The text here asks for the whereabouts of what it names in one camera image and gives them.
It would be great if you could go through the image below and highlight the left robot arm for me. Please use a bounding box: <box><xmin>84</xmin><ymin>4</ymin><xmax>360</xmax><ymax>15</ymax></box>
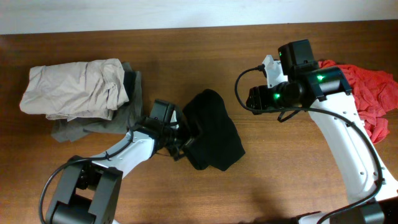
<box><xmin>39</xmin><ymin>100</ymin><xmax>193</xmax><ymax>223</ymax></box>

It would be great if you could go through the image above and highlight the grey folded garment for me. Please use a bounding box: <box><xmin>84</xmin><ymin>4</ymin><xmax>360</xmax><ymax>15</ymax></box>
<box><xmin>51</xmin><ymin>62</ymin><xmax>143</xmax><ymax>142</ymax></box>

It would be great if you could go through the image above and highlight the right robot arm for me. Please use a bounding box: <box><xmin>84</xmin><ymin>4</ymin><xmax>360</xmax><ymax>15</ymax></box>
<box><xmin>243</xmin><ymin>39</ymin><xmax>397</xmax><ymax>223</ymax></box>

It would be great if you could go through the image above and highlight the black polo shirt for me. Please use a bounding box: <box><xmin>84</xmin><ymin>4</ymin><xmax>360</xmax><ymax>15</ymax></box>
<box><xmin>183</xmin><ymin>89</ymin><xmax>245</xmax><ymax>171</ymax></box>

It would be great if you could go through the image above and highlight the beige folded garment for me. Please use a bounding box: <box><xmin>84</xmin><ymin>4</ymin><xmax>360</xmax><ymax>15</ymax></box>
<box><xmin>19</xmin><ymin>58</ymin><xmax>129</xmax><ymax>121</ymax></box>

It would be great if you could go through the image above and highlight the red crumpled shirt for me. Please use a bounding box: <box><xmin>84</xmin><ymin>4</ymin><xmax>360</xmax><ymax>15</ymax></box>
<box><xmin>318</xmin><ymin>60</ymin><xmax>397</xmax><ymax>144</ymax></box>

